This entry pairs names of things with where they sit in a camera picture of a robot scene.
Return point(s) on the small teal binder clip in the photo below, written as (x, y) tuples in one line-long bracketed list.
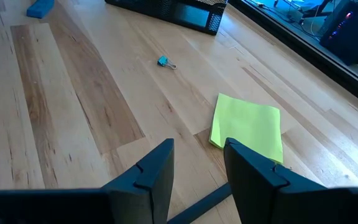
[(163, 60)]

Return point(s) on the blue eraser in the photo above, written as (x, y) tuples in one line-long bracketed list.
[(40, 8)]

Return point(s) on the black computer tower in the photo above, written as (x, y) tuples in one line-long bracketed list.
[(350, 34)]

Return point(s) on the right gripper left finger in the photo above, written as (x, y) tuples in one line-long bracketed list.
[(160, 174)]

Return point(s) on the black pen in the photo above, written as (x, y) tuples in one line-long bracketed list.
[(197, 207)]

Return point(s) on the black mesh desk organizer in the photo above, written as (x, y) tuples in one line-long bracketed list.
[(166, 12)]

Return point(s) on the yellow-green sticky note pad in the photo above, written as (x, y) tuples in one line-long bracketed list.
[(247, 124)]

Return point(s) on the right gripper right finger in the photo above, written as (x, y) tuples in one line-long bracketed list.
[(250, 180)]

